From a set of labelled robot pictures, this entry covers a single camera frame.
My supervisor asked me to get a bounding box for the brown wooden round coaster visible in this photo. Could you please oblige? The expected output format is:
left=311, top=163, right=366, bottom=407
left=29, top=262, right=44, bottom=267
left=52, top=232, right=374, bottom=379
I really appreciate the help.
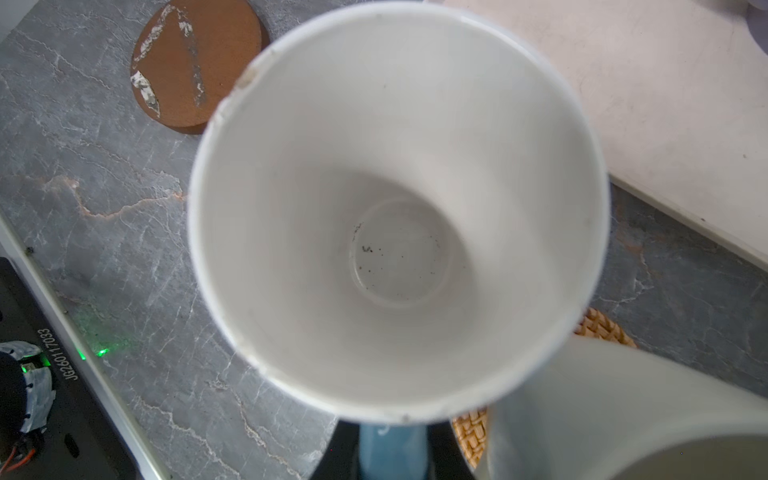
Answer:
left=130, top=0, right=270, bottom=134

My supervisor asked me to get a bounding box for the light blue mug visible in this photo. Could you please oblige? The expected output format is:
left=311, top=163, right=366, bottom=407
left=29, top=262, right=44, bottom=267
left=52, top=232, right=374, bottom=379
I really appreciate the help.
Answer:
left=188, top=2, right=610, bottom=479

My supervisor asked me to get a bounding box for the lavender mug white inside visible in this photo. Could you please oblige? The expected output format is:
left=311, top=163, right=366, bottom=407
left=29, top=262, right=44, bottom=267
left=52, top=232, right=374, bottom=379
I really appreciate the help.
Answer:
left=746, top=0, right=768, bottom=54

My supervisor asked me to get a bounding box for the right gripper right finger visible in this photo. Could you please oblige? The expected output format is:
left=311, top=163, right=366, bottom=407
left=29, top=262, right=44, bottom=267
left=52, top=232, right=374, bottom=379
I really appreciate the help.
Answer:
left=427, top=422, right=475, bottom=480

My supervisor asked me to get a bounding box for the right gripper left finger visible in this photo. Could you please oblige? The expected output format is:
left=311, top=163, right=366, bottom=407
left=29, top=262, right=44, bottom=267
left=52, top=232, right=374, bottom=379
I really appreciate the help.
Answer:
left=309, top=420, right=360, bottom=480

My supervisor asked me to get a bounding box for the beige plastic tray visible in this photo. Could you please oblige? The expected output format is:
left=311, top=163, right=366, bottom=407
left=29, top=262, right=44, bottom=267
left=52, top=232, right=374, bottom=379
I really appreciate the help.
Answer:
left=459, top=1, right=767, bottom=266

